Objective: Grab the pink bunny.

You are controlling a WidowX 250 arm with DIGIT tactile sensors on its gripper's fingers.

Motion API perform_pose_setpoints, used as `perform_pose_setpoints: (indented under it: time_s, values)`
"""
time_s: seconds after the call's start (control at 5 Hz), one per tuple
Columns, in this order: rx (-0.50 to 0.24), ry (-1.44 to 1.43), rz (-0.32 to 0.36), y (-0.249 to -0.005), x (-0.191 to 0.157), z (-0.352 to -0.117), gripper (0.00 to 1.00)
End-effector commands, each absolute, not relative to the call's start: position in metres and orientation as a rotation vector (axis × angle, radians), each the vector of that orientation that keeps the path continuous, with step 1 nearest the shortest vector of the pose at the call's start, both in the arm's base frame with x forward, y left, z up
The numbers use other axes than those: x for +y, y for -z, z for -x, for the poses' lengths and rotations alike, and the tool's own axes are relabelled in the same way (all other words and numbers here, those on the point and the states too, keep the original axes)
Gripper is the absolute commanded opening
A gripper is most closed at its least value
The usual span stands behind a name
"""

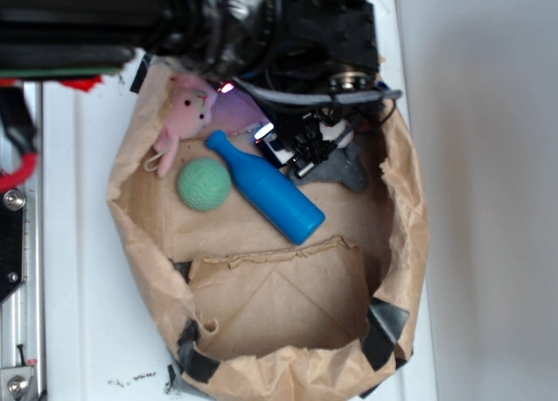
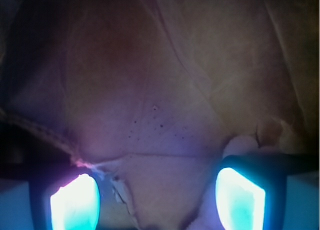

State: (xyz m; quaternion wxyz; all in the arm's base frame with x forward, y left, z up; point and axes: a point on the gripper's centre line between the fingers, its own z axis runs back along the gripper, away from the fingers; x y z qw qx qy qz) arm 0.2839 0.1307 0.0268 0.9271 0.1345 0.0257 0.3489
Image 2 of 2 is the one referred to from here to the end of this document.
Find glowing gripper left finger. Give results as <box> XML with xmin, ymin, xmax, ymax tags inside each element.
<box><xmin>0</xmin><ymin>163</ymin><xmax>100</xmax><ymax>230</ymax></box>

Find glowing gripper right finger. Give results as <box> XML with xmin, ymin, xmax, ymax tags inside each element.
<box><xmin>215</xmin><ymin>153</ymin><xmax>320</xmax><ymax>230</ymax></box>

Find brown paper bag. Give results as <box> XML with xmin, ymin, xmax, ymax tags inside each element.
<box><xmin>0</xmin><ymin>0</ymin><xmax>320</xmax><ymax>230</ymax></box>

